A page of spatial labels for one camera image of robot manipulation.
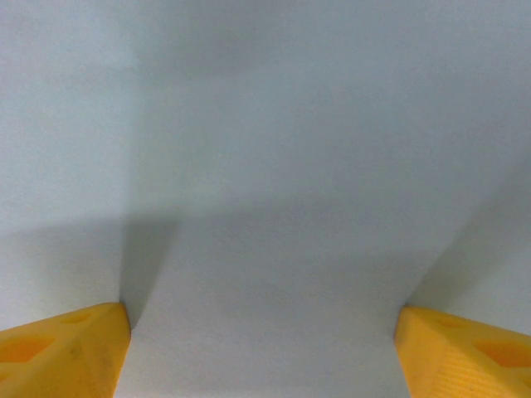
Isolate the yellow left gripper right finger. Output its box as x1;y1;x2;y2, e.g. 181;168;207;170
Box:
392;305;531;398

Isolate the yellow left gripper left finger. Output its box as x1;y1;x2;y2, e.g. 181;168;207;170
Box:
0;302;132;398

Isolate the light blue cloth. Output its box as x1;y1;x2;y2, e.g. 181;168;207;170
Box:
0;0;531;398

